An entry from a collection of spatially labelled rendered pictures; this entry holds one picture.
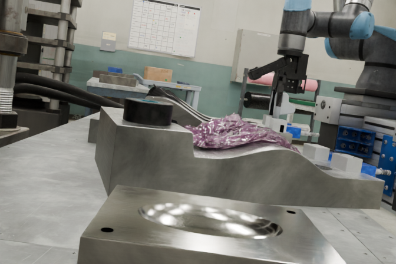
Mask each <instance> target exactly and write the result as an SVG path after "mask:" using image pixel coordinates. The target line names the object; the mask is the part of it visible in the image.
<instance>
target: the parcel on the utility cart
mask: <svg viewBox="0 0 396 264"><path fill-rule="evenodd" d="M172 71H173V70H168V69H163V68H155V67H147V66H145V67H144V78H143V79H144V80H153V81H161V82H166V83H171V76H172Z"/></svg>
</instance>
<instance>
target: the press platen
mask: <svg viewBox="0 0 396 264"><path fill-rule="evenodd" d="M27 47H28V38H26V36H24V35H23V34H22V33H18V32H12V31H5V30H0V54H1V55H9V56H14V57H20V56H21V55H23V56H24V55H25V54H26V53H27Z"/></svg>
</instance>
